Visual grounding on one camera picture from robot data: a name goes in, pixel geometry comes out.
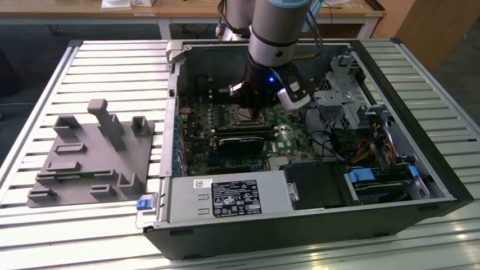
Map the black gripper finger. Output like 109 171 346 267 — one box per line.
242 95 259 119
257 97 278 120

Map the metal socket cover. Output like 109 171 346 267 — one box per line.
229 105 263 126

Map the CPU socket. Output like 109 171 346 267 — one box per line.
226 104 270 127

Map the green motherboard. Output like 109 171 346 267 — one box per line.
175 89 330 177

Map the black graphics card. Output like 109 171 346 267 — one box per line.
215 136 265 155

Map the metal drive cage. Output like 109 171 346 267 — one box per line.
313 55 394 130

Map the silver chipset heatsink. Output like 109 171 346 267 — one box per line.
267 156 293 171

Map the black plastic shroud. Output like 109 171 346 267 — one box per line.
278 162 361 211

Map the blue disk carrier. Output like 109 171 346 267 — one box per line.
346 167 375 186

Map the silver power supply unit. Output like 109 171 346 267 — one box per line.
163 170 297 224

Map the blue case latch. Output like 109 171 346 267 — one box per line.
135 195 157 210

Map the grey parts rack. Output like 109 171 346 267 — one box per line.
25 98 157 209

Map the white box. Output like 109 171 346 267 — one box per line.
99 0 133 12

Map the black PC case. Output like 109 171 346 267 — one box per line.
141 38 474 261

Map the wooden cabinet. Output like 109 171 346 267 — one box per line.
393 0 480 74

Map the wooden desk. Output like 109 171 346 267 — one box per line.
0 0 386 40

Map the small silver wrist camera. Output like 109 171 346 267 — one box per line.
226 82 246 98

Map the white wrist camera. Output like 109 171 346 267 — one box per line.
271 70 311 110

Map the black wire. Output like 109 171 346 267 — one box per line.
306 130 345 163

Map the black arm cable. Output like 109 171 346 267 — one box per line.
305 10 323 60

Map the coloured wire bundle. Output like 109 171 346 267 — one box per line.
351 139 398 167

